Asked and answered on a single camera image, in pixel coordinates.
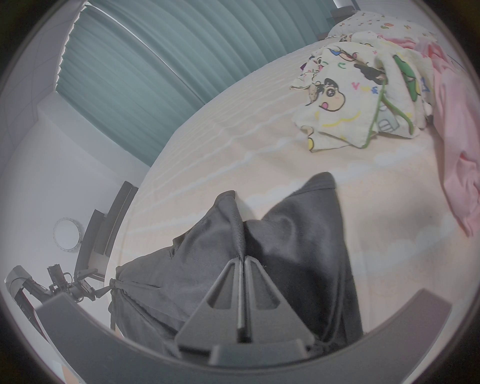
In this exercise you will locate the bed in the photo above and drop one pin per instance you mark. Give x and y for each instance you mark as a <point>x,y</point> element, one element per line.
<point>393,195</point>

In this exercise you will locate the blue-green curtain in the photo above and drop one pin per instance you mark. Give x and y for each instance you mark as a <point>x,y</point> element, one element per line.
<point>123,105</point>
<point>232,41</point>

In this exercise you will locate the pink garment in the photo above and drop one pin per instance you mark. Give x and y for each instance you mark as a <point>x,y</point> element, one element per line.
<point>457,131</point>

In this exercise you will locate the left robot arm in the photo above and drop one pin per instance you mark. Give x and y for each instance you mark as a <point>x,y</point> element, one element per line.
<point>55,275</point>

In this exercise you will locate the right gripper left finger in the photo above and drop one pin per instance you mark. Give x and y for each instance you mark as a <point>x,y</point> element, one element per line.
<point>221,318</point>

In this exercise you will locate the white printed pyjama garment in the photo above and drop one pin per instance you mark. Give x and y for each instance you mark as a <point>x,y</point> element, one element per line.
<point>356,105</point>

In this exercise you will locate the black T-shirt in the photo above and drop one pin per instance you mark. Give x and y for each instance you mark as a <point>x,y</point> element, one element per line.
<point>300,243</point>

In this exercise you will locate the round white lamp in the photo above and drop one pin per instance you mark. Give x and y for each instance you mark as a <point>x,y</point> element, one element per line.
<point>67,234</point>

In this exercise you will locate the white printed pillow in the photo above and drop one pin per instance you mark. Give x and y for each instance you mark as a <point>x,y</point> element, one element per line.
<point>375,22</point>

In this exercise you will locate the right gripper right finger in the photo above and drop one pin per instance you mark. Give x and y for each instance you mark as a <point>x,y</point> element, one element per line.
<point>270,318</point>

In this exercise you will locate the grey bedside table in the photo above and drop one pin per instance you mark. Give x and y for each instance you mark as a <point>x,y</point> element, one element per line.
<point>343,3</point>

